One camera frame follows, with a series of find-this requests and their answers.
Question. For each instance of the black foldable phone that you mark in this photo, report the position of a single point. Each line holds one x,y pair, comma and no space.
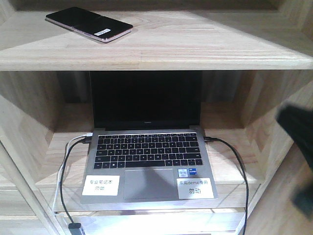
90,24

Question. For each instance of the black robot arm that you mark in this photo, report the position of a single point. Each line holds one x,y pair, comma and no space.
298,124

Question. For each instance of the silver laptop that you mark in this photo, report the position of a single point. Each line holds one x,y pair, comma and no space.
147,131

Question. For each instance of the white right label sticker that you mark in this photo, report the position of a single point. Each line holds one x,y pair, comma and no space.
195,188

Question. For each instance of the white label sticker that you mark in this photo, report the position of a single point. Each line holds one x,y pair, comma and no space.
101,185
195,188

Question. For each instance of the white left label sticker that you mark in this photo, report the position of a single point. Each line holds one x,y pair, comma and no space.
101,185

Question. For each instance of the wooden shelving unit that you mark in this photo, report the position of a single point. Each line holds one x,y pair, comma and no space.
270,41

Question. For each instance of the grey usb hub adapter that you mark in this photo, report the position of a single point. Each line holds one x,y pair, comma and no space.
76,229

